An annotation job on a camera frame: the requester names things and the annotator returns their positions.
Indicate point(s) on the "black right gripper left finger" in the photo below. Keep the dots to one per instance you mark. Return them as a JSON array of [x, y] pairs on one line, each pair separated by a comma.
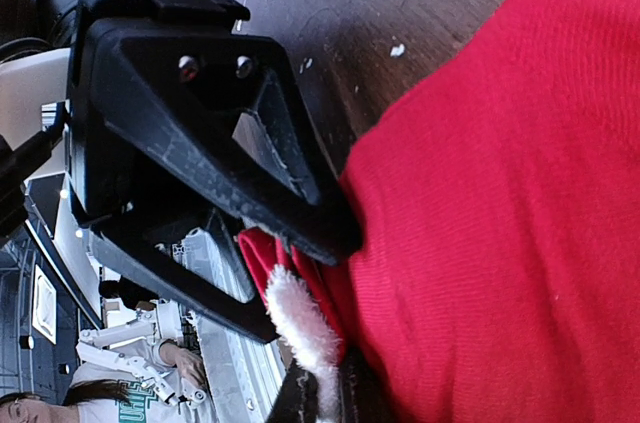
[[128, 243]]

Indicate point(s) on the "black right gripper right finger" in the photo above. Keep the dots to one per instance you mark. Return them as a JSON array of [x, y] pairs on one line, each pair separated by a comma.
[[219, 112]]

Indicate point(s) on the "red sock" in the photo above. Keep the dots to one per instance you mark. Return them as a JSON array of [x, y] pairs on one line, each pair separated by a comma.
[[499, 201]]

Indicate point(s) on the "person in white shirt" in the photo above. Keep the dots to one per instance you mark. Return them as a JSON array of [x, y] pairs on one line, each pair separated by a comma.
[[99, 394]]

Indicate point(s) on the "person in black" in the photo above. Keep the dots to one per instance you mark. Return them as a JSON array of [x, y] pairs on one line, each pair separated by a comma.
[[132, 295]]

